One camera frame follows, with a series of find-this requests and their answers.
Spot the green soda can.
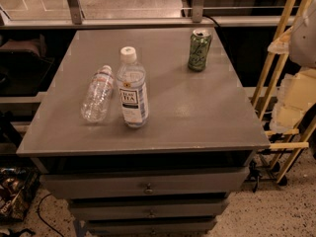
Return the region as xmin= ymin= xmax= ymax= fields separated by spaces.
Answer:
xmin=188 ymin=28 xmax=212 ymax=71

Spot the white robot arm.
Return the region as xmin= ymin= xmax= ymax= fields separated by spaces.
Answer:
xmin=268 ymin=0 xmax=316 ymax=133

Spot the blue label tea bottle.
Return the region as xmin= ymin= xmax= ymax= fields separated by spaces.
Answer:
xmin=117 ymin=46 xmax=149 ymax=128

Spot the clear plastic water bottle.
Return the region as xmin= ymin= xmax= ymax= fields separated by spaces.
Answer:
xmin=81 ymin=65 xmax=115 ymax=122

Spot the grey drawer cabinet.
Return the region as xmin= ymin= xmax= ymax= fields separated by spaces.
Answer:
xmin=18 ymin=29 xmax=269 ymax=236

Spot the top grey drawer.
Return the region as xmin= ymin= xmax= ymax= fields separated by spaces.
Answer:
xmin=40 ymin=167 xmax=249 ymax=199

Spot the grey drawer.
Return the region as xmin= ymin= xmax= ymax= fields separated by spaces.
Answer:
xmin=69 ymin=199 xmax=228 ymax=220
xmin=87 ymin=218 xmax=216 ymax=236
xmin=40 ymin=167 xmax=249 ymax=199

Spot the middle grey drawer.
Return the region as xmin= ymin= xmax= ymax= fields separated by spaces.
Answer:
xmin=69 ymin=199 xmax=228 ymax=220

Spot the bottom grey drawer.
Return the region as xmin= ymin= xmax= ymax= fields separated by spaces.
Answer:
xmin=87 ymin=218 xmax=216 ymax=236

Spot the snack bags pile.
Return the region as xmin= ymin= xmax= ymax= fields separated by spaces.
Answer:
xmin=0 ymin=167 xmax=40 ymax=224

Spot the yellow wooden rack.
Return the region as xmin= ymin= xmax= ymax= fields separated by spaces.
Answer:
xmin=251 ymin=0 xmax=316 ymax=186

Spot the metal railing frame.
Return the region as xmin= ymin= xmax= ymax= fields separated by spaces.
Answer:
xmin=0 ymin=0 xmax=303 ymax=30

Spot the black power cable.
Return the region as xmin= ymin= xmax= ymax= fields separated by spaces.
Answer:
xmin=202 ymin=14 xmax=235 ymax=67

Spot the black cable on floor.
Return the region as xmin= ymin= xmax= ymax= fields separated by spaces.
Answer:
xmin=37 ymin=193 xmax=65 ymax=237

